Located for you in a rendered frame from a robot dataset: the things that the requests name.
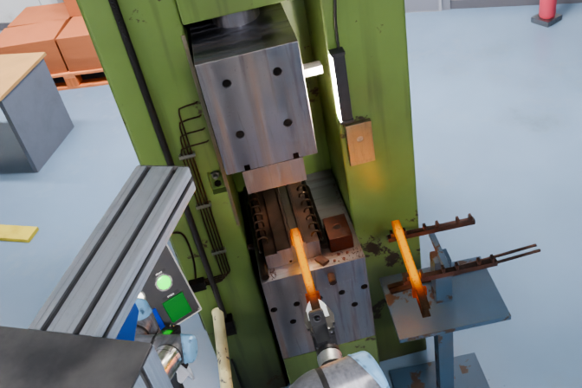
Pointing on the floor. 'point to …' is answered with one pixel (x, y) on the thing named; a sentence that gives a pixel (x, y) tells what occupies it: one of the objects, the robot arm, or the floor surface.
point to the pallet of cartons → (56, 40)
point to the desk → (33, 106)
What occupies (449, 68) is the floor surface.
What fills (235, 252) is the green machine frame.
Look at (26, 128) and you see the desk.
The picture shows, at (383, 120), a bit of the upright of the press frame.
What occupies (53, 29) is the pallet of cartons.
